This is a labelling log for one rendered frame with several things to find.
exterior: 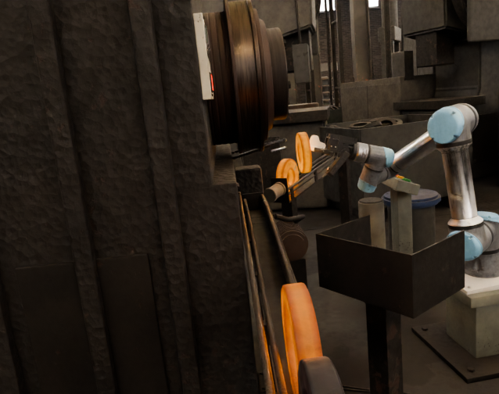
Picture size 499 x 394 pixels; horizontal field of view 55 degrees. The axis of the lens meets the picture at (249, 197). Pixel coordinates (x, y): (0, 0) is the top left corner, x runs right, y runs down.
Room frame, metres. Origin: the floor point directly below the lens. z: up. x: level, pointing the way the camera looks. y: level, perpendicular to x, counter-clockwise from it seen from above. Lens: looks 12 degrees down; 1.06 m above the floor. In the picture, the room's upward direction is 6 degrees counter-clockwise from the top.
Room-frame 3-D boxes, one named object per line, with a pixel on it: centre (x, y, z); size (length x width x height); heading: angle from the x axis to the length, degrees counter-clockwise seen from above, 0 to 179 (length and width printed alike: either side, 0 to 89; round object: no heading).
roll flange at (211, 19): (1.53, 0.06, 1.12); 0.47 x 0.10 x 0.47; 2
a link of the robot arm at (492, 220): (1.70, -0.85, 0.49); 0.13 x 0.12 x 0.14; 134
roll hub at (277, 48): (1.54, -0.12, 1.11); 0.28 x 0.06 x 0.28; 2
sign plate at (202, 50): (1.19, 0.07, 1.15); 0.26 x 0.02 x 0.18; 2
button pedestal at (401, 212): (2.24, -0.73, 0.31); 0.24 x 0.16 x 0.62; 2
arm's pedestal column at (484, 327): (1.70, -0.86, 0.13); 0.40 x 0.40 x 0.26; 8
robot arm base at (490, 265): (1.70, -0.86, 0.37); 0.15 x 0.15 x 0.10
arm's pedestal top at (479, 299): (1.70, -0.86, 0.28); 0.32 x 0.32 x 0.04; 8
